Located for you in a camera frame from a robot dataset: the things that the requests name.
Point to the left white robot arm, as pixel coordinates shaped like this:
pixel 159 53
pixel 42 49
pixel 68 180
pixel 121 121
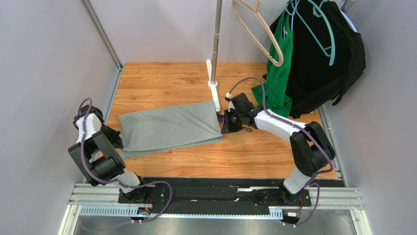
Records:
pixel 96 148

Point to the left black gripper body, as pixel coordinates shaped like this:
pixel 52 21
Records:
pixel 111 135

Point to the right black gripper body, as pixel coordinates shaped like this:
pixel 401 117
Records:
pixel 227 122

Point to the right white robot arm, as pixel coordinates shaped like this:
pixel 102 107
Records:
pixel 311 148

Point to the metal stand pole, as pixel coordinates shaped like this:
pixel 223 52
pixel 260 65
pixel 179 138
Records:
pixel 216 42

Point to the black shirt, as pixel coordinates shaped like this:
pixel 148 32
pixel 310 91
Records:
pixel 312 82

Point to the green shirt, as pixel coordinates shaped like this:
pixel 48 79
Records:
pixel 277 77

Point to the teal clothes hanger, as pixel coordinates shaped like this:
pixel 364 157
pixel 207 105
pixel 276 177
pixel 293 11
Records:
pixel 318 26

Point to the grey cloth napkin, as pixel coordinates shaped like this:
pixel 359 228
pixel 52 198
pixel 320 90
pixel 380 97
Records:
pixel 167 128

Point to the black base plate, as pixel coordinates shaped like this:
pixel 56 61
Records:
pixel 213 196

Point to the beige clothes hanger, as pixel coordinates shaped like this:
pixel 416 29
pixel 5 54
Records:
pixel 250 17

